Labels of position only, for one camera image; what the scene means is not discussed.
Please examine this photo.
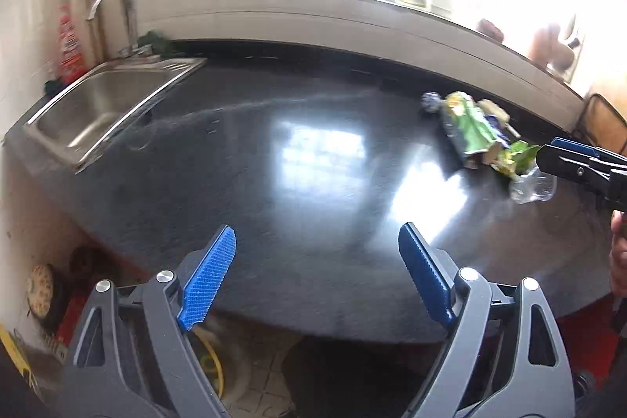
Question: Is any red bin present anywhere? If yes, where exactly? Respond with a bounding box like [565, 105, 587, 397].
[556, 288, 619, 372]

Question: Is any chrome faucet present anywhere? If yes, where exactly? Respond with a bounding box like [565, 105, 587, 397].
[87, 0, 154, 59]

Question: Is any yellow hose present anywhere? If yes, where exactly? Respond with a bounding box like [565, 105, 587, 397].
[193, 329, 226, 399]

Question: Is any red detergent bottle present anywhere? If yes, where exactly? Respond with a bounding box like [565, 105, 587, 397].
[56, 4, 91, 85]

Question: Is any pink ceramic jar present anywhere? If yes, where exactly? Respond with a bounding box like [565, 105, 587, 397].
[526, 24, 574, 69]

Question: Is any black metal rack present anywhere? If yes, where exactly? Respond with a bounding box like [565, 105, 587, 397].
[573, 92, 627, 145]

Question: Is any yellow plastic item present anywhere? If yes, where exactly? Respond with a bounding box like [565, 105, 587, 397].
[0, 322, 31, 380]

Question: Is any person's right hand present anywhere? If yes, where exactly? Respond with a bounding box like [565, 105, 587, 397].
[610, 209, 627, 297]

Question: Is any red box under counter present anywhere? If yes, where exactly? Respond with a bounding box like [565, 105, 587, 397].
[55, 286, 91, 345]

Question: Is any white mortar with pestle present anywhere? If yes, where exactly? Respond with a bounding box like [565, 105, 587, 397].
[558, 26, 586, 81]

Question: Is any dark green cloth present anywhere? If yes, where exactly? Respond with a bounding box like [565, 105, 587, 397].
[137, 29, 174, 59]

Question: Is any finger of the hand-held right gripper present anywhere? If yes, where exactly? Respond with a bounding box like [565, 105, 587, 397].
[535, 145, 627, 209]
[549, 137, 627, 165]

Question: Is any crumpled blue white wrapper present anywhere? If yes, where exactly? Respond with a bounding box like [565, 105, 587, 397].
[421, 91, 444, 114]

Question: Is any pale ice cream stick wrapper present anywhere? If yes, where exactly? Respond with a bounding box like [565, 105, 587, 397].
[477, 99, 521, 139]

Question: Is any crushed clear plastic bottle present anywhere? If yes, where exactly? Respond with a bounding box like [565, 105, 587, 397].
[508, 168, 559, 204]

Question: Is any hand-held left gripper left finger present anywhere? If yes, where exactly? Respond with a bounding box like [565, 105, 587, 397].
[59, 224, 238, 418]

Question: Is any green snack bag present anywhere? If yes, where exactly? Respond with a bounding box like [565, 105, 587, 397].
[438, 91, 505, 169]

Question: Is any stainless steel sink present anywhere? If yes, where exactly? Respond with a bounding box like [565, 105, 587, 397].
[22, 57, 209, 169]

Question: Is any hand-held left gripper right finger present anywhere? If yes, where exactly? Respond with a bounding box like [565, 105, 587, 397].
[398, 222, 577, 418]

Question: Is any green wrapper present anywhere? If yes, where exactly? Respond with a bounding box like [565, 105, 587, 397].
[492, 140, 544, 180]

